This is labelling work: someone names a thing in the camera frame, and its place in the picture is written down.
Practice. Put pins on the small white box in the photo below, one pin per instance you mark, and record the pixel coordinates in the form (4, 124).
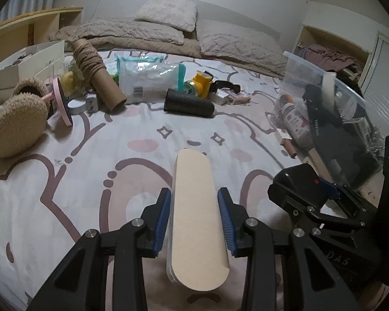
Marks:
(218, 98)

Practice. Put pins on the cream flat board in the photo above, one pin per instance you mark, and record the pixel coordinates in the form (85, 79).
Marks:
(329, 87)

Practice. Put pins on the large beige textured pillow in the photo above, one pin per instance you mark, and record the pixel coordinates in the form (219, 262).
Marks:
(236, 40)

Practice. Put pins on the white plastic barcode pack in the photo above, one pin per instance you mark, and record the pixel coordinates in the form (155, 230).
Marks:
(149, 77)

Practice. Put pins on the small brown cylinder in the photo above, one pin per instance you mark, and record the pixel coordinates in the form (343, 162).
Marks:
(290, 149)

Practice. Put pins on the white louvered closet door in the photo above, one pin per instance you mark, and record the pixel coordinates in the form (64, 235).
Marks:
(385, 71)

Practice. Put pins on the clear plastic container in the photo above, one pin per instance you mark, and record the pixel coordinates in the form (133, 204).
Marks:
(298, 71)

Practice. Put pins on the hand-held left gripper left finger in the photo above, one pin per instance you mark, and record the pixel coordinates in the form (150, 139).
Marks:
(162, 222)

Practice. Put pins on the small pink card box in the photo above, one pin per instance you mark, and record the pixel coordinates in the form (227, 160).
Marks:
(235, 100)
(244, 96)

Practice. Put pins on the silver sequined strip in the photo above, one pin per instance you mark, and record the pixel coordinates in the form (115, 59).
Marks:
(376, 141)

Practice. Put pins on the clear jar yellow contents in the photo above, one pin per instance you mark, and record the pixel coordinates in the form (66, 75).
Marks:
(72, 81)

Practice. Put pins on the open wooden closet niche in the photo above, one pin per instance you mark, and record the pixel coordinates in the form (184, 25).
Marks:
(330, 37)

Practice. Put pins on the small fluffy beige pillow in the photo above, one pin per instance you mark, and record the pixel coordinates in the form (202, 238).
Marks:
(167, 11)

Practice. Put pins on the white power adapter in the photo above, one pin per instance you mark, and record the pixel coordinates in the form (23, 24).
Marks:
(92, 103)

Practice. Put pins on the beige oblong board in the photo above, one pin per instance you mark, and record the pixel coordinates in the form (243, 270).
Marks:
(194, 217)

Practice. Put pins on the light wooden shelf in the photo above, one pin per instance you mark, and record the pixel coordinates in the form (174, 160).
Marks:
(6, 39)

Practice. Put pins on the white tape roll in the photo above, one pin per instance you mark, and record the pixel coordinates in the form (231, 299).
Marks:
(77, 106)

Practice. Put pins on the flat beige textured pillow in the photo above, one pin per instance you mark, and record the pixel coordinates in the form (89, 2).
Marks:
(123, 30)

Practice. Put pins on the white label bottle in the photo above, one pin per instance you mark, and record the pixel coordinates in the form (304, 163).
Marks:
(296, 123)

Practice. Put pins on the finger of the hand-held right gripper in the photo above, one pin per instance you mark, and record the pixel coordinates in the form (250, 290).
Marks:
(333, 191)
(298, 188)

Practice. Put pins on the cartoon printed bed sheet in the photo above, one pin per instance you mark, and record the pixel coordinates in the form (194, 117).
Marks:
(116, 155)

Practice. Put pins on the black foam roller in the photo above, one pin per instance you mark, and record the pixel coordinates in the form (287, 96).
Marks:
(188, 103)

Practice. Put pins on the mauve clothes pile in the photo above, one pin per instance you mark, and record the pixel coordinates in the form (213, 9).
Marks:
(327, 55)

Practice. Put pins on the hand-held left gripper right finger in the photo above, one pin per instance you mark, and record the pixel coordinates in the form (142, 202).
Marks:
(226, 225)

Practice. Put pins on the white cardboard box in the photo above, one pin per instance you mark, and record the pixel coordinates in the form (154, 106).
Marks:
(35, 64)

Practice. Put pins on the beige fluffy slipper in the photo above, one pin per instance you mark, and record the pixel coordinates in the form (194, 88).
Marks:
(16, 126)
(29, 86)

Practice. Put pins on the teal wet wipes pack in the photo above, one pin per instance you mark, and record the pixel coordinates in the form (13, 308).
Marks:
(139, 58)

